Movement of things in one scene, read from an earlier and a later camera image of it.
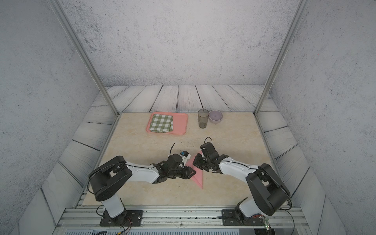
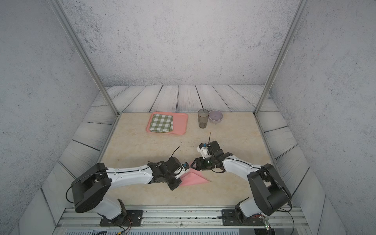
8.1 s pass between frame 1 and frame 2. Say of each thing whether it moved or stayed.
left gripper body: moved
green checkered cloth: stayed
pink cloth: moved
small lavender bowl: stayed
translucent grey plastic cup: stayed
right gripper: stayed
